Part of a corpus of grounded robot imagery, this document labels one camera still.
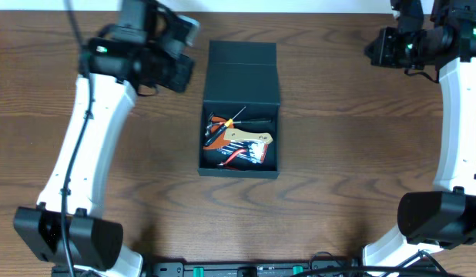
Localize black red claw hammer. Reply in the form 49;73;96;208
205;112;273;137

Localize dark green box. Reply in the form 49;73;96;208
198;41;280;179

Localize black yellow screwdriver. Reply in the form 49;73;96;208
204;106;246;147

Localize orange scraper wooden handle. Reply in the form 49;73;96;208
203;123;273;150

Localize red handled pliers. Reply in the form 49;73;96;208
217;149;246;171

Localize blue drill bit pack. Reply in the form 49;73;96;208
217;141;268;164

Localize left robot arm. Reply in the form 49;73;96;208
13;16;199;276

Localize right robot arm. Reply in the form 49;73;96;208
361;0;476;276

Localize left black cable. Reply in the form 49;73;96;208
59;0;104;277

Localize black cable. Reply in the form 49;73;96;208
291;249;451;277
59;0;104;277

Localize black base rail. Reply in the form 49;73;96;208
145;260;437;277

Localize right black cable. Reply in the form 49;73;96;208
291;249;451;277

